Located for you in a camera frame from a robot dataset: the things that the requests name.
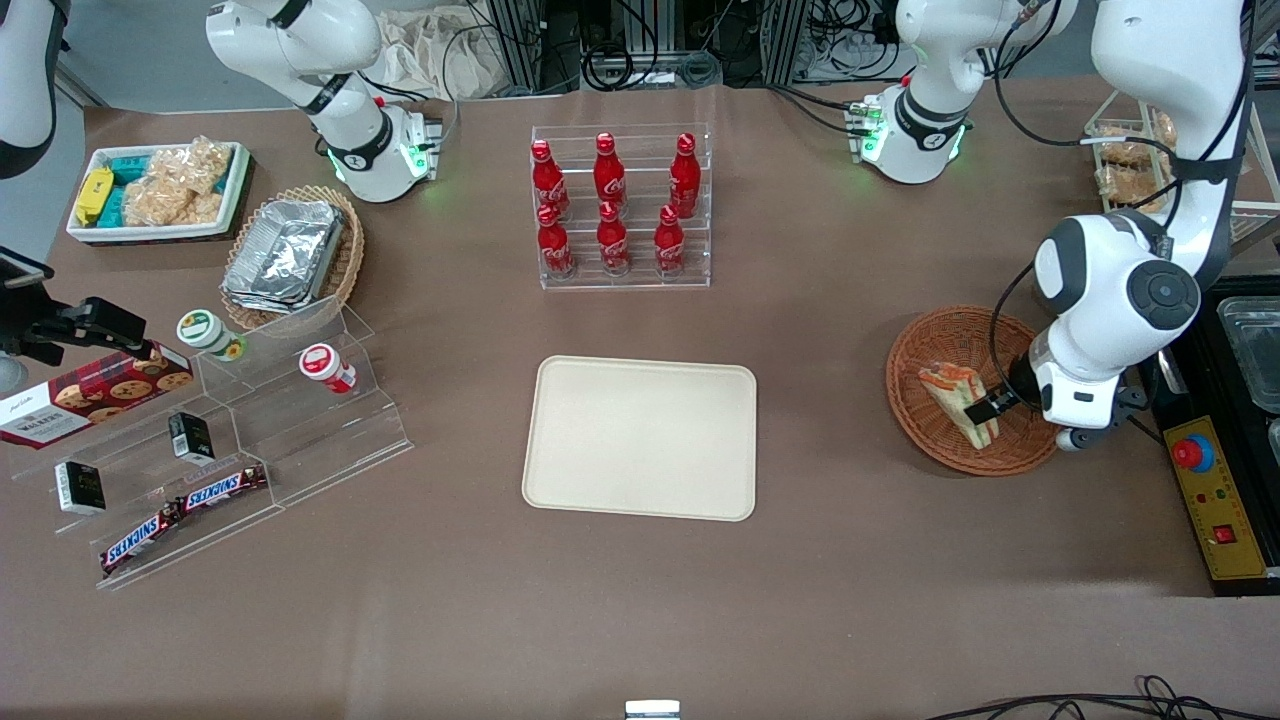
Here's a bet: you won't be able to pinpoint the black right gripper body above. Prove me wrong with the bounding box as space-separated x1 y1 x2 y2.
0 298 93 367

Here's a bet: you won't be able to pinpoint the triangle sandwich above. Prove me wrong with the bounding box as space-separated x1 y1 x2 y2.
918 360 1001 451

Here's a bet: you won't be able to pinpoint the round brown wicker basket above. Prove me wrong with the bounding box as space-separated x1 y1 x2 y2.
886 305 1067 477

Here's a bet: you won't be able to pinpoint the oval light wicker basket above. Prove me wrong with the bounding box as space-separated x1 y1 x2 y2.
220 184 366 333

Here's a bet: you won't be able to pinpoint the beige rectangular tray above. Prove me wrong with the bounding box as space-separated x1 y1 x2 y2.
521 355 758 523

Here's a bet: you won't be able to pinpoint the red tartan cookie box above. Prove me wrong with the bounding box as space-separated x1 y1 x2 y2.
0 342 195 451

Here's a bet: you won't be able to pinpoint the green lid white cup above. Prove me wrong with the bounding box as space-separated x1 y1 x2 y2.
177 309 247 363

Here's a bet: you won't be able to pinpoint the clear rice cracker bag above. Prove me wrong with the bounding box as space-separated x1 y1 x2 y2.
122 176 223 228
150 136 234 197

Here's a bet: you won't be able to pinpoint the yellow snack pack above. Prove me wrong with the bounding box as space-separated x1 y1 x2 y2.
75 167 115 227

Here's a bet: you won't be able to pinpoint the small black box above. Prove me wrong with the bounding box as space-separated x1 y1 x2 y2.
168 411 215 466
55 461 107 516

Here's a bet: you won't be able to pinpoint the white rectangular snack bin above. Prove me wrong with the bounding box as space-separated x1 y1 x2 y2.
66 141 251 244

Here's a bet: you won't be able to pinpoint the silver foil container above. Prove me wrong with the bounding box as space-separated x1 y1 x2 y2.
222 199 347 314

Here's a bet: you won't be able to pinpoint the steel pan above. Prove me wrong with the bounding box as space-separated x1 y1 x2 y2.
1215 295 1280 416

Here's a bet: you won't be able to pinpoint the black table appliance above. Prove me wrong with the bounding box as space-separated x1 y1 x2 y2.
1140 272 1280 598

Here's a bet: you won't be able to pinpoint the brown snickers bar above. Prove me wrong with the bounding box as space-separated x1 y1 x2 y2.
178 463 270 514
100 505 186 577

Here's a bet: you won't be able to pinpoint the red lid white cup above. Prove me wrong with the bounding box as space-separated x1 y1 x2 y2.
299 343 357 394

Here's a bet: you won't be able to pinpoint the clear acrylic tiered stand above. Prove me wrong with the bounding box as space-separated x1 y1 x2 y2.
10 295 414 591

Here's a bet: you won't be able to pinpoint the red cola bottle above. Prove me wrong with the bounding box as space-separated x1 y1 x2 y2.
593 131 628 213
654 204 687 277
596 200 631 277
669 132 702 219
537 204 577 280
530 138 571 221

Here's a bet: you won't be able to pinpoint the beige cloth bag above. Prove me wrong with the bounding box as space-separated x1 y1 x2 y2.
375 8 501 101

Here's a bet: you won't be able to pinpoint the clear acrylic bottle rack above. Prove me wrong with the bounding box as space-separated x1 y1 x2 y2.
530 123 713 291

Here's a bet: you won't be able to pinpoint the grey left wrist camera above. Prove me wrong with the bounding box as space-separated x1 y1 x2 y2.
1058 385 1148 453

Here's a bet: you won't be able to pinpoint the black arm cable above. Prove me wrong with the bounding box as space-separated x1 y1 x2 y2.
990 0 1256 406

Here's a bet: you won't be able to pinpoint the white wire rack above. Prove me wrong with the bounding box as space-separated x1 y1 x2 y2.
1085 90 1280 249

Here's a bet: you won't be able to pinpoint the black floor cables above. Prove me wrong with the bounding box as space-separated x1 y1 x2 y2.
925 675 1280 720

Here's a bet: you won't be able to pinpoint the aluminium frame post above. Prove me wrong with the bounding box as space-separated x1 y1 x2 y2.
485 0 583 96
762 0 813 87

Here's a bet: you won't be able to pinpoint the grey coiled cable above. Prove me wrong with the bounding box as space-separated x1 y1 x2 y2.
675 50 723 91

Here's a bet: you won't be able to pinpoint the black coiled cable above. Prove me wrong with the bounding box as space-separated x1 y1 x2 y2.
583 42 663 93

